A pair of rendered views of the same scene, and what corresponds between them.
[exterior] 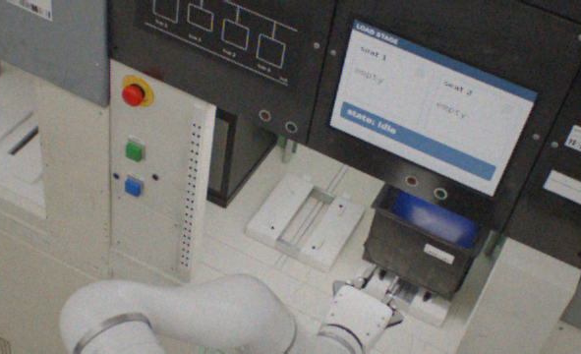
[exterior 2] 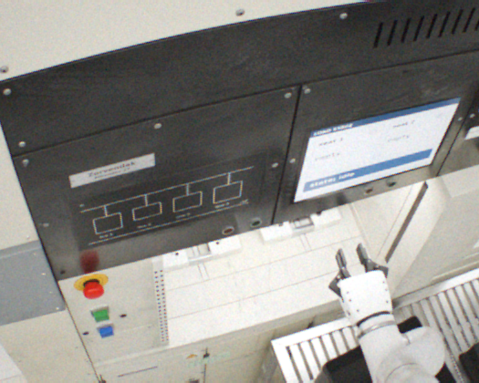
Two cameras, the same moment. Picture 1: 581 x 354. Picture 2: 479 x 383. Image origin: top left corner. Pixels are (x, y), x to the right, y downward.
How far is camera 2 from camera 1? 0.86 m
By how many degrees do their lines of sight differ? 29
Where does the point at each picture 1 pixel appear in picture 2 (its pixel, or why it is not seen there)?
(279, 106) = (242, 218)
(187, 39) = (136, 231)
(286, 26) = (242, 169)
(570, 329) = not seen: hidden behind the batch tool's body
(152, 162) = (118, 309)
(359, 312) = (369, 293)
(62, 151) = (31, 348)
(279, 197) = not seen: hidden behind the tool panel
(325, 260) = (234, 244)
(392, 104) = (350, 160)
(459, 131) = (405, 145)
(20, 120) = not seen: outside the picture
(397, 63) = (353, 136)
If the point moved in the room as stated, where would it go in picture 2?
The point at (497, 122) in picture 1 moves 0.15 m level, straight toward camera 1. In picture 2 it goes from (433, 126) to (475, 197)
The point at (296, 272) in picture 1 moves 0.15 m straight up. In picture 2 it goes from (221, 270) to (223, 243)
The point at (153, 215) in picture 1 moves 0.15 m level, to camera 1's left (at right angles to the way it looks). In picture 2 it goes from (127, 333) to (73, 367)
